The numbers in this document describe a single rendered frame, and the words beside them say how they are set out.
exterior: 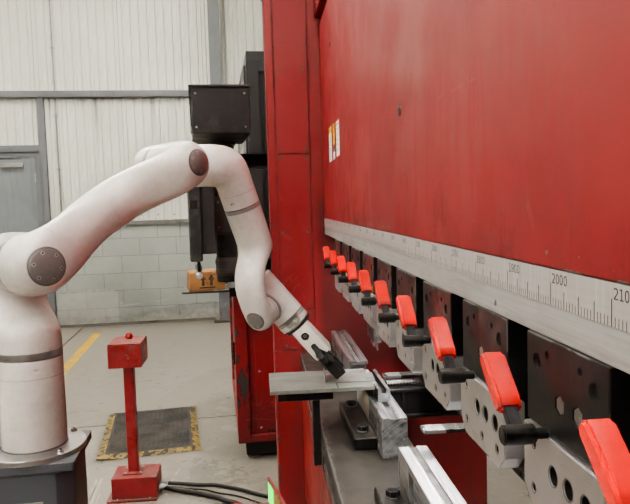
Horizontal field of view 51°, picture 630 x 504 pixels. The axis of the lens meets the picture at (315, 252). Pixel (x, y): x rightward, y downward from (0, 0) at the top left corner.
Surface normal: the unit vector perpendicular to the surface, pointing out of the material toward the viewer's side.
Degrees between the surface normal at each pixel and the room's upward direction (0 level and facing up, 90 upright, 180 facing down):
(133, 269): 90
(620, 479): 39
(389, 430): 90
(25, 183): 90
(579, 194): 90
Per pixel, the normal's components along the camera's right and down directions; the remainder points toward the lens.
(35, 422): 0.45, 0.05
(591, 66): -1.00, 0.04
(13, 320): -0.02, -0.80
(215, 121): 0.18, 0.07
